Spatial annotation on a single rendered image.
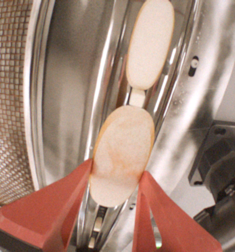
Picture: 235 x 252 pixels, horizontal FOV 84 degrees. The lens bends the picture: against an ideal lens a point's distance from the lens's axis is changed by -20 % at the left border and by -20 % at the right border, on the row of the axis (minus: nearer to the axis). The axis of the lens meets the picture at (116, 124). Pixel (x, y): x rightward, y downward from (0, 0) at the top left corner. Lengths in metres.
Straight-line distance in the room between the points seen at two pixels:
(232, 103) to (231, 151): 0.07
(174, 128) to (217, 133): 0.08
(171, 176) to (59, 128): 0.17
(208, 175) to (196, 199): 0.13
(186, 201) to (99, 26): 0.34
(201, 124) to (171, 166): 0.07
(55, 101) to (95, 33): 0.11
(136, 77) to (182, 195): 0.25
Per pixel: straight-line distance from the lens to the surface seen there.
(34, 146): 0.18
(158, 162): 0.20
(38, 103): 0.17
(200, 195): 0.35
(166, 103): 0.17
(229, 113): 0.25
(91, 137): 0.19
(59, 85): 0.22
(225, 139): 0.24
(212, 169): 0.23
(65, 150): 0.27
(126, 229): 0.36
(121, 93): 0.17
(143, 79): 0.16
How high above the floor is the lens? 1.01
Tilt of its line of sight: 62 degrees down
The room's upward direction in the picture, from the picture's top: 166 degrees counter-clockwise
